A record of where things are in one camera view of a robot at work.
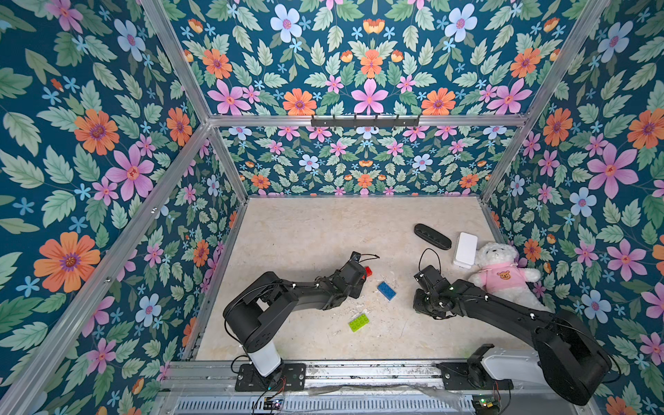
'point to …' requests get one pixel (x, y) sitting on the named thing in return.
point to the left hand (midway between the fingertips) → (357, 277)
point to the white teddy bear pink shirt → (501, 273)
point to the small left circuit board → (271, 404)
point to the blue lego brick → (387, 291)
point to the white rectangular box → (466, 249)
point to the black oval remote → (432, 236)
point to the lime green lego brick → (358, 323)
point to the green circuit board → (487, 404)
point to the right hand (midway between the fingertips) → (416, 305)
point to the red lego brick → (368, 271)
